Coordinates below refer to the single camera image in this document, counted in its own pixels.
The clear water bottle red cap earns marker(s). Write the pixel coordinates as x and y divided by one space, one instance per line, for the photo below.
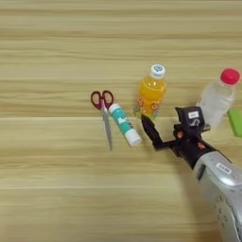
217 99

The teal and white glue stick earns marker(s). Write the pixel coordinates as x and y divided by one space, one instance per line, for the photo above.
124 124

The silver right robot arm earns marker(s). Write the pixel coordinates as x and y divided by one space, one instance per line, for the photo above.
220 195

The orange juice bottle white cap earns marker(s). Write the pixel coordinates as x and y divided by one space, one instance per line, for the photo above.
152 93

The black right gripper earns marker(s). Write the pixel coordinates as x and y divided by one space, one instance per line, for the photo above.
189 149

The green flat block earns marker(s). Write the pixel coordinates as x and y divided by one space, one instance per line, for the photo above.
236 123

